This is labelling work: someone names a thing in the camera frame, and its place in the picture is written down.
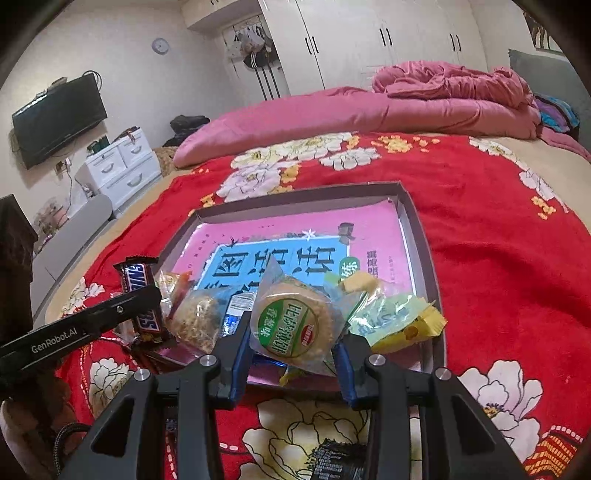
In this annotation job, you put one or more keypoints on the round cake packet green label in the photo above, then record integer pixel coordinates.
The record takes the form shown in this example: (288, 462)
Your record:
(286, 332)

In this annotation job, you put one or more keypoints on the black snack packet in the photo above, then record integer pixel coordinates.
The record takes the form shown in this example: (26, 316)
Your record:
(337, 461)

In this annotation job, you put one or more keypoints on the yellow snack packet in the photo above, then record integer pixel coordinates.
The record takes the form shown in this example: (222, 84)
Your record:
(415, 334)

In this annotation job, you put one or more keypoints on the white drawer chest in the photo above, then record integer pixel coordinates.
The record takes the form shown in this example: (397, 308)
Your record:
(120, 170)

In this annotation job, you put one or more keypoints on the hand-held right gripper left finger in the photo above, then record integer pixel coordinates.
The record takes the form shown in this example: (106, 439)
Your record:
(240, 355)

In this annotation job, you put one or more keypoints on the black hanging bag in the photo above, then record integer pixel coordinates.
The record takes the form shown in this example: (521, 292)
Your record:
(259, 59)

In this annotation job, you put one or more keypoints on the clear meat floss pastry packet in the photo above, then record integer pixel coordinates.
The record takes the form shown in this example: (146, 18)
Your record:
(198, 323)

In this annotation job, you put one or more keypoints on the folded pink duvet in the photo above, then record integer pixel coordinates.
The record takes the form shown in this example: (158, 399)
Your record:
(323, 115)

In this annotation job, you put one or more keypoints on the round wall clock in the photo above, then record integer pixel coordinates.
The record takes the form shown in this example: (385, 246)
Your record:
(160, 45)

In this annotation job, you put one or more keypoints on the brown fuzzy cloth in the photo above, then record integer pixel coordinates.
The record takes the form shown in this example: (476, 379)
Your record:
(164, 161)

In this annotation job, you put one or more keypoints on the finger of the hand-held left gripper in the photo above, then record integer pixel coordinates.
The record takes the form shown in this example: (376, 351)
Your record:
(129, 307)

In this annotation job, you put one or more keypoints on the shallow grey cardboard box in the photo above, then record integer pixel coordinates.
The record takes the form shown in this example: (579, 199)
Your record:
(422, 240)

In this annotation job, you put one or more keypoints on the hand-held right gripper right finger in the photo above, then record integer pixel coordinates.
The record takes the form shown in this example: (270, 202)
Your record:
(346, 369)

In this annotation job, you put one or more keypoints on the wall socket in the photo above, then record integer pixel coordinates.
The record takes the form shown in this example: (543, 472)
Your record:
(63, 166)

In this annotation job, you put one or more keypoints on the colourful clothes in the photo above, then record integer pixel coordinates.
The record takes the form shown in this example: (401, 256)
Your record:
(556, 113)

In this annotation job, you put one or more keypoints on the crumpled pink quilt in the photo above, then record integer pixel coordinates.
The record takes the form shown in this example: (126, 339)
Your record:
(438, 81)

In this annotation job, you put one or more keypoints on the person's left forearm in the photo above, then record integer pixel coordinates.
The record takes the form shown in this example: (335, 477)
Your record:
(23, 443)

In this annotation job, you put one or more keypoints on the wall-mounted television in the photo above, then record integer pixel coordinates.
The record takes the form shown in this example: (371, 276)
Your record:
(60, 122)

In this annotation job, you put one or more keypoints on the pink book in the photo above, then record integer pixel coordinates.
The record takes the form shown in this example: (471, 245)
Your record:
(300, 221)

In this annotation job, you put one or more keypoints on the grey padded headboard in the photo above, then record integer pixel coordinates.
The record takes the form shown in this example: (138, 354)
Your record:
(554, 74)

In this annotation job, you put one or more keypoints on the grey hanging bag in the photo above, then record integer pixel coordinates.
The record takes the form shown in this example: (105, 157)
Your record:
(251, 42)

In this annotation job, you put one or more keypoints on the flower wall painting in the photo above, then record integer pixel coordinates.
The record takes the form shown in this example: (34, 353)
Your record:
(542, 37)

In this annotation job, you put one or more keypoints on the brown chocolate bar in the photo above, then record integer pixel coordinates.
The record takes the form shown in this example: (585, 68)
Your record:
(150, 325)

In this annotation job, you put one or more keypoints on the pale green snack packet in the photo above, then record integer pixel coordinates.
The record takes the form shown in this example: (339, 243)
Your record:
(383, 318)

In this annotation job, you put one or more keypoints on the white wardrobe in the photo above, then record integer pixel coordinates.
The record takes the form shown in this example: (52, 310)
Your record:
(351, 41)

